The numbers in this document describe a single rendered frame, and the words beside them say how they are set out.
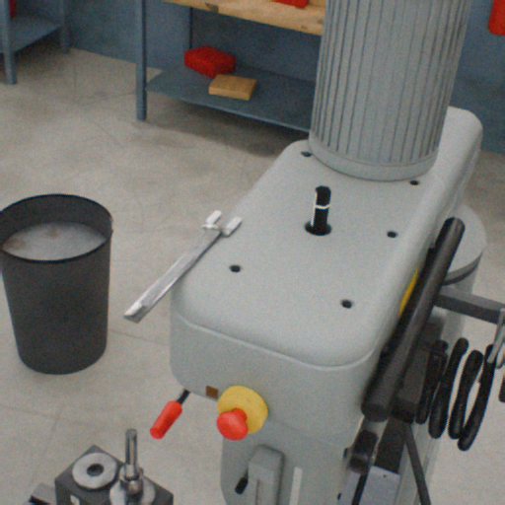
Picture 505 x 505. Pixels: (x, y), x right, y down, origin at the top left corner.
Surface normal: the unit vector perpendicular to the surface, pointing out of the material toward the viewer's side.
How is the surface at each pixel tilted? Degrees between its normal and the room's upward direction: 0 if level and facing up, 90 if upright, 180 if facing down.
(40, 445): 0
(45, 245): 0
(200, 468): 0
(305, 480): 90
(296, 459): 90
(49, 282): 94
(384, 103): 90
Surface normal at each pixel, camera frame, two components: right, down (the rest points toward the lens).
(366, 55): -0.52, 0.46
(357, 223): 0.07, -0.82
